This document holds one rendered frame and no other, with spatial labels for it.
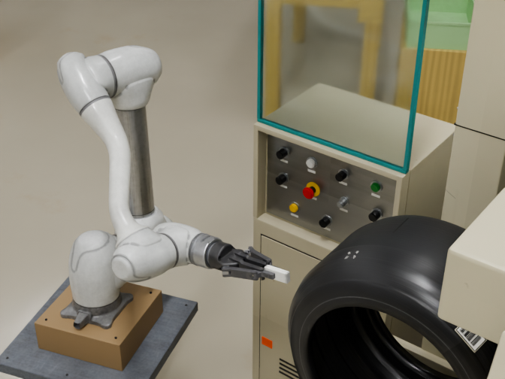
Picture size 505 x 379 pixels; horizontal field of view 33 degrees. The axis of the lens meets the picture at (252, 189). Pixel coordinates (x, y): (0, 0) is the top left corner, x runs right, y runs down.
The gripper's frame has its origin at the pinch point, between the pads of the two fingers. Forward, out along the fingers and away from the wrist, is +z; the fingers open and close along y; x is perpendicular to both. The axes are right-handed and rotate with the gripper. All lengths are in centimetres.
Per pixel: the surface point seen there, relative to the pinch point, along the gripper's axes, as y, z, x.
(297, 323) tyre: -12.3, 14.3, 2.2
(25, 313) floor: 36, -179, 100
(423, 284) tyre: -8.8, 45.6, -17.1
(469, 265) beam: -35, 67, -44
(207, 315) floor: 85, -112, 109
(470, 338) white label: -11, 57, -9
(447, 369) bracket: 25, 35, 35
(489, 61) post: 27, 44, -53
